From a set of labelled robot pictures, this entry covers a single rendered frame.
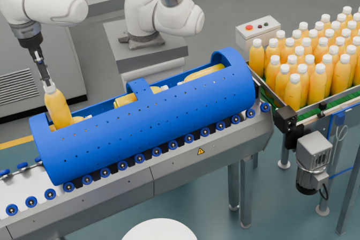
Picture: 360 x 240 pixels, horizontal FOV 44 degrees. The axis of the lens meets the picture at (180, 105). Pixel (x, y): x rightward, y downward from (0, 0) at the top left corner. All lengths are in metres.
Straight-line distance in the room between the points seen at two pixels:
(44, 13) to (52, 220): 0.91
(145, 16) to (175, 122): 0.60
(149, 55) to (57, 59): 1.28
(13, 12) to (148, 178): 0.89
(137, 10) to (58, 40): 1.24
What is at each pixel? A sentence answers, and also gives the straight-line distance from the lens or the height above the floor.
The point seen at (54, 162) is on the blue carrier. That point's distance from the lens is 1.67.
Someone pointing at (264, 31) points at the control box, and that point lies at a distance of 2.23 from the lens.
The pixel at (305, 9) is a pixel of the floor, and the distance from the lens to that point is 4.49.
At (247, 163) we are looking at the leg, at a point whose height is 0.60.
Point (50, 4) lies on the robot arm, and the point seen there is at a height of 1.75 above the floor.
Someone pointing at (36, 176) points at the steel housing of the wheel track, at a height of 0.93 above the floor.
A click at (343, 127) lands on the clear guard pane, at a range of 2.15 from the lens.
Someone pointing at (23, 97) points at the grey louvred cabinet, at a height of 0.23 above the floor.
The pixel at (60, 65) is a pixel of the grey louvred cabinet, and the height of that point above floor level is 0.43.
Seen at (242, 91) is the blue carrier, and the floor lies 1.14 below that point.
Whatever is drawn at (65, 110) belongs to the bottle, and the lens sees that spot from 1.67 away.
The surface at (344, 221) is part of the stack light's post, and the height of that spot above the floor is 0.15.
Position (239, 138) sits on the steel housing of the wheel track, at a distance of 2.00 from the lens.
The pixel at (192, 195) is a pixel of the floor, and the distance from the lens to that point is 2.87.
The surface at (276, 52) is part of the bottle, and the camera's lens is 2.13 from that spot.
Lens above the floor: 2.35
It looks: 43 degrees down
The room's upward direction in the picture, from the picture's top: 7 degrees counter-clockwise
